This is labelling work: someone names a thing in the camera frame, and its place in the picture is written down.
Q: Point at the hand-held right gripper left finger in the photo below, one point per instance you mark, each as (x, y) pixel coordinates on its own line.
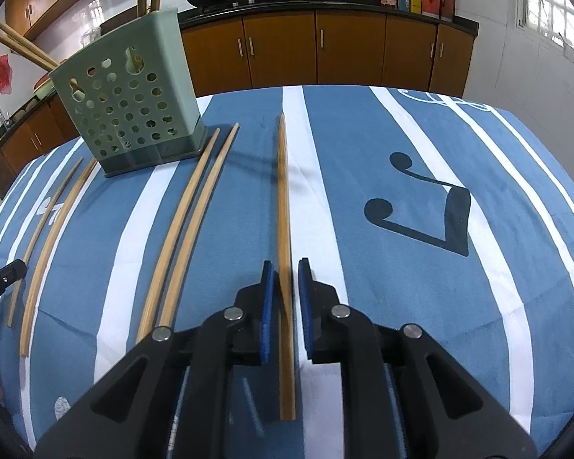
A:
(267, 306)

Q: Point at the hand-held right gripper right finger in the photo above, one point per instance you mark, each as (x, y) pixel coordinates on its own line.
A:
(306, 306)

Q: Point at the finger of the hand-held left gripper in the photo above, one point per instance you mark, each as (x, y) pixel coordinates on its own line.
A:
(7, 272)

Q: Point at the green perforated utensil holder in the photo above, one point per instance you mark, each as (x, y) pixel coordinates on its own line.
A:
(153, 158)

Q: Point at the blue striped tablecloth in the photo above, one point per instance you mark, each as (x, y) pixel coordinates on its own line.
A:
(354, 153)

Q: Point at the green basin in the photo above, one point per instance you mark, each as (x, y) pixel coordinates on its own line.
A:
(40, 88)

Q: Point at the clear plastic bag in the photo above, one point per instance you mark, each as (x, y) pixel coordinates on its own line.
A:
(91, 38)

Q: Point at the wooden base cabinets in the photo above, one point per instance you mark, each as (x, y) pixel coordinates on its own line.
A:
(349, 48)

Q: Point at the black kitchen countertop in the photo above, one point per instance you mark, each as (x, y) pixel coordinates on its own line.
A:
(315, 2)

